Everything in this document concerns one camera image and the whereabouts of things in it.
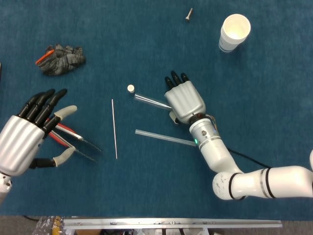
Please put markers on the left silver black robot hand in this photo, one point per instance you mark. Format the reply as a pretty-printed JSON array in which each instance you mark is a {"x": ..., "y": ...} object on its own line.
[{"x": 19, "y": 144}]

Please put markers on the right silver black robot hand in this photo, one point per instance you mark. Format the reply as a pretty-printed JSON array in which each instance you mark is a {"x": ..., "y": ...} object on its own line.
[{"x": 185, "y": 100}]

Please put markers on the transparent glass test tube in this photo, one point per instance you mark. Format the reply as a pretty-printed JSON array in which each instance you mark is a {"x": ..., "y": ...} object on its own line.
[{"x": 149, "y": 100}]

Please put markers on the small white stopper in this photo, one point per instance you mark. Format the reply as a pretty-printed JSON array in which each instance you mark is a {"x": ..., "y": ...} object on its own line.
[{"x": 131, "y": 88}]

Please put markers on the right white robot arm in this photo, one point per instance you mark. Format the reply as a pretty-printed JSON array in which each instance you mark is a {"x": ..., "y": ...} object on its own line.
[{"x": 215, "y": 151}]

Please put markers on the thin white rod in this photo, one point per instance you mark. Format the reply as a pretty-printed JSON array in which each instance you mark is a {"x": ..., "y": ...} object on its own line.
[{"x": 114, "y": 129}]

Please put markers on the metal bolt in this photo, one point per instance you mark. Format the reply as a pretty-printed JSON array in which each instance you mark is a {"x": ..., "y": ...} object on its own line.
[{"x": 188, "y": 16}]

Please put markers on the crumpled clear plastic bag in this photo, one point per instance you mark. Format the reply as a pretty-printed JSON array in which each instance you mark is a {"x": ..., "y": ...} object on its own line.
[{"x": 47, "y": 226}]

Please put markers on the white paper cup stack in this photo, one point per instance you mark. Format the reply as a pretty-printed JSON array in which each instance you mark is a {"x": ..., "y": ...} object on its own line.
[{"x": 234, "y": 27}]

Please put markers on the black grey work glove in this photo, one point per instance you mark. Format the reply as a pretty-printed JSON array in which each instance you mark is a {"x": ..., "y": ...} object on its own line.
[{"x": 63, "y": 61}]

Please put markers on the blue carpet table cover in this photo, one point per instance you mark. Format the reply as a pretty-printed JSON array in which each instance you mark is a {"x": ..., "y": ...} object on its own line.
[{"x": 146, "y": 186}]

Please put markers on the aluminium frame rail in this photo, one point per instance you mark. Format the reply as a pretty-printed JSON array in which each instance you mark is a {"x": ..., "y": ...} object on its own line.
[{"x": 171, "y": 223}]

